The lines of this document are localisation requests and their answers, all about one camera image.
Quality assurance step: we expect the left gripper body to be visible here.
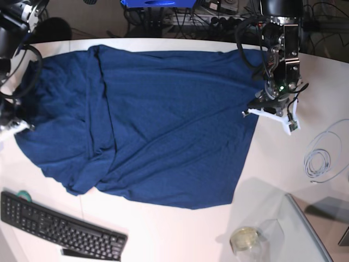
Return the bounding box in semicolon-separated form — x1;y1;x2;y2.
248;91;290;116

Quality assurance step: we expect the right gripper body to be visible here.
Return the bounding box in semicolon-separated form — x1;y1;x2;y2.
5;102;34;128

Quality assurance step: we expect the dark blue t-shirt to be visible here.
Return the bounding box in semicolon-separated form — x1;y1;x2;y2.
15;45;264;210

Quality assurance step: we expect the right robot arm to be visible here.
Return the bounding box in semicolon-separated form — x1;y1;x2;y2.
1;1;48;130

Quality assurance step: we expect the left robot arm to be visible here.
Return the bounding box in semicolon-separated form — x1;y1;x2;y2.
234;1;307;116

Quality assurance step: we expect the green tape roll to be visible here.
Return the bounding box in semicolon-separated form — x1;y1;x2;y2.
16;190;32;202

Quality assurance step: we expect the black computer keyboard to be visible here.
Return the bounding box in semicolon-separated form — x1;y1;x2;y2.
1;191;128;261

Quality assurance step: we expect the clear glass jar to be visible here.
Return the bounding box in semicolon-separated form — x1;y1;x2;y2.
230;227;264;262

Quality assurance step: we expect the blue box with hole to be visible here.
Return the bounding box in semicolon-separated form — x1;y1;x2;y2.
121;0;196;8

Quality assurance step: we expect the coiled white cable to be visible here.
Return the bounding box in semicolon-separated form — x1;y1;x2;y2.
303;118;349;184

